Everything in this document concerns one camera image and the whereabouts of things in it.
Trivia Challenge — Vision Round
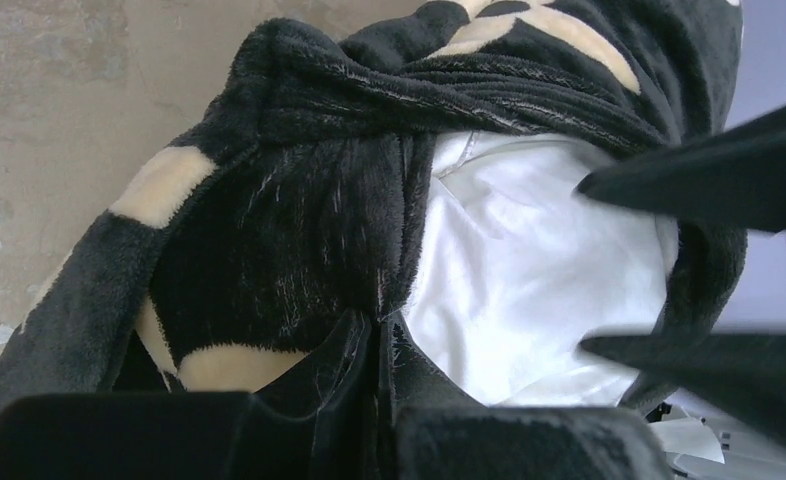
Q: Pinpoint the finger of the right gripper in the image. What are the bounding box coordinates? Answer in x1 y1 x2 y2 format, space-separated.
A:
580 333 786 448
577 106 786 232

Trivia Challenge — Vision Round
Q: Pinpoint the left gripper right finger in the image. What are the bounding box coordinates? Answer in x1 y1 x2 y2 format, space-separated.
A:
379 314 673 479

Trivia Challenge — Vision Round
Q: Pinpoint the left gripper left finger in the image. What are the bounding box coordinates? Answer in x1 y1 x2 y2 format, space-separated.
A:
0 312 373 479

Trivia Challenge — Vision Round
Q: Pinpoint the black pillowcase with beige flowers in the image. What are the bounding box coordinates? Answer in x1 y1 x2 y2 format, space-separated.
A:
0 1 747 413

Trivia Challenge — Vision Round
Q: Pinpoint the white pillow insert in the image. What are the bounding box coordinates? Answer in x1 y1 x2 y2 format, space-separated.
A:
403 131 679 406

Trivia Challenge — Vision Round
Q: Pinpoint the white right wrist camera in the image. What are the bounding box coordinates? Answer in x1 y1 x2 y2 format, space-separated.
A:
642 390 786 480

